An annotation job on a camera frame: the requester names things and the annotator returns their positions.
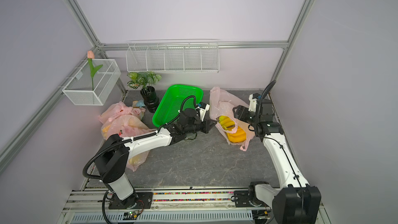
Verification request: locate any orange banana bunch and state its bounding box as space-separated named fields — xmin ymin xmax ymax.
xmin=226 ymin=127 xmax=247 ymax=143

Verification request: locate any pink peach printed bag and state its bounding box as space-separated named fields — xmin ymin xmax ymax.
xmin=118 ymin=125 xmax=153 ymax=172

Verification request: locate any green plastic basket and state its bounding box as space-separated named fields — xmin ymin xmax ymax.
xmin=152 ymin=85 xmax=204 ymax=128

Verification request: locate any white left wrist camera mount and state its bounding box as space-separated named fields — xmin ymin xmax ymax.
xmin=196 ymin=102 xmax=210 ymax=122

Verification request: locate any white wire wall shelf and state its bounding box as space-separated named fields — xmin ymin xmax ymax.
xmin=126 ymin=39 xmax=220 ymax=73

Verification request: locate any green variegated artificial plant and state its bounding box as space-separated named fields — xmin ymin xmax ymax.
xmin=127 ymin=71 xmax=162 ymax=95

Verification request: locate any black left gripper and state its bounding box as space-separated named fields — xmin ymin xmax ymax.
xmin=184 ymin=117 xmax=217 ymax=134

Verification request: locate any artificial pink tulip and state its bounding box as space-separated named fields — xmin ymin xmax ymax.
xmin=87 ymin=50 xmax=103 ymax=91

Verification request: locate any yellow banana bunch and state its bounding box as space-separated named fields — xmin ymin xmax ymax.
xmin=218 ymin=116 xmax=235 ymax=131

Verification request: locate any aluminium frame profile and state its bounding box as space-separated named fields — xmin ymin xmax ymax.
xmin=1 ymin=0 xmax=315 ymax=174

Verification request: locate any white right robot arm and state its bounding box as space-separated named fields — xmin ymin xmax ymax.
xmin=233 ymin=102 xmax=321 ymax=224

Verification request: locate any white wire wall basket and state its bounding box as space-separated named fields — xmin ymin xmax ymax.
xmin=62 ymin=59 xmax=121 ymax=106

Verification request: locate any black ceramic vase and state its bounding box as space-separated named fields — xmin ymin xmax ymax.
xmin=140 ymin=86 xmax=160 ymax=113

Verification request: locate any plain pink plastic bag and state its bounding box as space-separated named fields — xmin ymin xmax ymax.
xmin=209 ymin=87 xmax=255 ymax=151

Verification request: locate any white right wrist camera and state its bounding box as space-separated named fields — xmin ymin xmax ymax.
xmin=249 ymin=93 xmax=261 ymax=112

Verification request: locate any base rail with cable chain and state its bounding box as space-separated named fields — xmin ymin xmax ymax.
xmin=57 ymin=187 xmax=276 ymax=224

